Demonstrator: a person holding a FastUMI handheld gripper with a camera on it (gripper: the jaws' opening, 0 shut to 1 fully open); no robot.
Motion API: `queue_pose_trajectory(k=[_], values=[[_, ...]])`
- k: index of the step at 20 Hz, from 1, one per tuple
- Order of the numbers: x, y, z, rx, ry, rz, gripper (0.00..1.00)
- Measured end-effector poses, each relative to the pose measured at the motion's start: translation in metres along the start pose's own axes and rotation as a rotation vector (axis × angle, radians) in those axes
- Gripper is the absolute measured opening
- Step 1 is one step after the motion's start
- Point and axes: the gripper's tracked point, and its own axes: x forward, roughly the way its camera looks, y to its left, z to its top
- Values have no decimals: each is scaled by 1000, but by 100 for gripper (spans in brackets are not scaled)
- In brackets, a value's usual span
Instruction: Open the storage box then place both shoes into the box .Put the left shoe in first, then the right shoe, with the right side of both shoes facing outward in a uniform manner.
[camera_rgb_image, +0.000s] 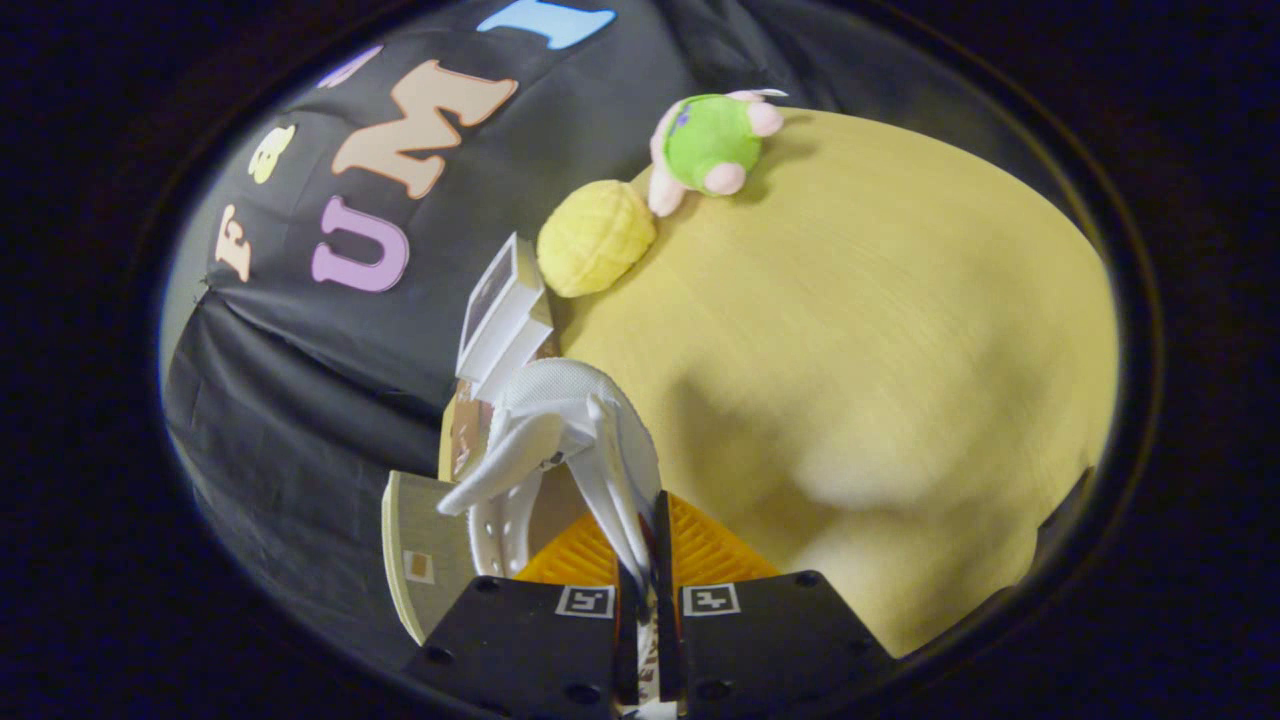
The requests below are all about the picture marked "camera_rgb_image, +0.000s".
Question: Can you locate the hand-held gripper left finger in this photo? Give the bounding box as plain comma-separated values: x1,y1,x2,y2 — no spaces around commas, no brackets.
403,508,643,720

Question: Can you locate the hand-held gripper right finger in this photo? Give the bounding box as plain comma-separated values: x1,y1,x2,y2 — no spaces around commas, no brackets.
653,488,898,720

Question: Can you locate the cream fabric storage box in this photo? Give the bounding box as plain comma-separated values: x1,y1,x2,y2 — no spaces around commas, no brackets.
381,470,483,646

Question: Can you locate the white shoe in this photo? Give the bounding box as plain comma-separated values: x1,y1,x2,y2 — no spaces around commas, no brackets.
436,358,665,720

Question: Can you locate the pinkish brown thick book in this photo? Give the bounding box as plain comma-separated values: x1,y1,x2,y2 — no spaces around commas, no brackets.
448,395,497,483

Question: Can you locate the plain white book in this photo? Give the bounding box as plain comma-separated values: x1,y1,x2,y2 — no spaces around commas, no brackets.
470,320,557,403

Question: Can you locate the yellow knitted plush ball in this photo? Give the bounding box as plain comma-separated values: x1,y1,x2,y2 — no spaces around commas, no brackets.
536,180,658,299

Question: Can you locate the pink and green plush toy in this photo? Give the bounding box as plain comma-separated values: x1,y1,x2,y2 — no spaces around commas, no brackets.
647,88,789,218

